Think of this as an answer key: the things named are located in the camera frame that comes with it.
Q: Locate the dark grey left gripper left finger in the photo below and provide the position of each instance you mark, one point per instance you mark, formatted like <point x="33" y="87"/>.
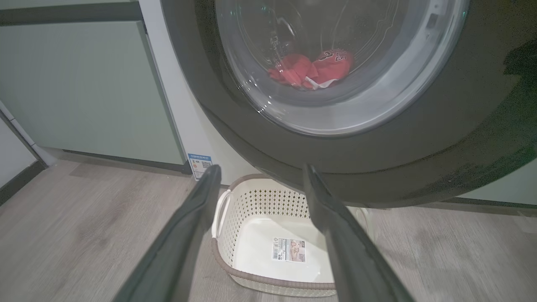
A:
<point x="180" y="243"/>

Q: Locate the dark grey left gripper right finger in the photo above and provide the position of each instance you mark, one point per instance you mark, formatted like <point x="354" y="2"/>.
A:
<point x="352" y="260"/>

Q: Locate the black round washing machine door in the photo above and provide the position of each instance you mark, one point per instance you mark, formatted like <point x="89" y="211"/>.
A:
<point x="453" y="126"/>

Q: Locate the red jersey clothes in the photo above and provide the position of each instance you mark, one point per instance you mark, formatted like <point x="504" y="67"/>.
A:
<point x="327" y="69"/>

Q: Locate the cream perforated laundry basket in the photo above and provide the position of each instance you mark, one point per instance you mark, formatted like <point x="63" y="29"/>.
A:
<point x="260" y="197"/>

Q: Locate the white washing machine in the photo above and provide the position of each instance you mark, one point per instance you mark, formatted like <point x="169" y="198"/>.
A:
<point x="188" y="109"/>

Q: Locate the paper label with barcode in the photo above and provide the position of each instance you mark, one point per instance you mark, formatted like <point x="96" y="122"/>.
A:
<point x="288" y="250"/>

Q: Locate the blue energy sticker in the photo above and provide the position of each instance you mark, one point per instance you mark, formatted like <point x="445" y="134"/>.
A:
<point x="200" y="165"/>

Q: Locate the pale green cabinet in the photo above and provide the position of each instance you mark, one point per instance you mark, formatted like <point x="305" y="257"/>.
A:
<point x="84" y="84"/>
<point x="507" y="186"/>

